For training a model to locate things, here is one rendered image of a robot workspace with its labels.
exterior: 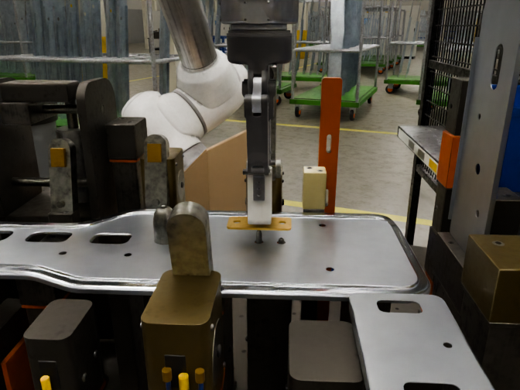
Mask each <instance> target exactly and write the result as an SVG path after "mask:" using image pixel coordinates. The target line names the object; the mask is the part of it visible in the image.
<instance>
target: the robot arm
mask: <svg viewBox="0 0 520 390"><path fill-rule="evenodd" d="M220 1H221V2H220V6H221V19H220V22H221V23H222V24H225V25H231V29H232V30H228V33H227V56H226V55H225V54H224V53H223V52H221V51H220V50H217V49H215V47H214V42H213V39H212V36H211V33H210V28H209V25H208V22H207V17H206V15H205V11H204V7H203V4H202V1H201V0H159V4H160V6H161V9H162V13H163V15H164V17H165V20H166V23H167V25H168V28H169V31H170V34H171V36H172V38H173V42H174V45H175V47H176V51H177V53H178V55H179V58H180V62H179V64H178V66H177V68H176V86H177V89H175V90H174V91H173V92H171V93H168V94H163V95H161V94H160V93H159V92H157V91H145V92H141V93H138V94H136V95H135V96H133V97H132V98H131V99H130V100H129V101H128V102H127V103H126V104H125V106H124V107H123V109H122V111H121V116H122V117H145V118H146V127H147V136H149V135H152V134H161V135H164V136H165V137H167V139H168V140H169V147H175V148H182V149H183V155H184V157H183V170H184V171H185V170H186V169H187V168H188V167H189V166H190V165H191V164H192V163H193V162H194V161H195V160H196V158H197V157H198V156H199V155H200V154H201V153H202V152H203V151H204V150H205V149H207V147H206V146H205V145H204V144H203V143H202V142H201V141H200V140H201V138H202V137H203V136H204V135H205V134H207V133H208V132H209V131H211V130H213V129H214V128H216V127H217V126H218V125H220V124H221V123H222V122H224V121H225V120H226V119H228V118H229V117H230V116H231V115H233V114H234V113H235V112H236V111H237V110H238V109H239V108H240V107H241V106H242V104H243V103H244V113H245V118H246V132H247V158H248V167H247V169H243V175H248V224H271V223H272V167H271V166H275V160H271V159H270V156H271V154H272V151H271V119H272V117H273V113H274V96H275V92H276V79H270V65H271V64H274V65H278V64H285V63H289V62H290V60H291V59H292V33H291V32H290V30H287V24H296V23H297V22H298V20H299V0H220ZM242 64H245V65H248V72H247V70H246V69H245V68H244V66H243V65H242Z"/></svg>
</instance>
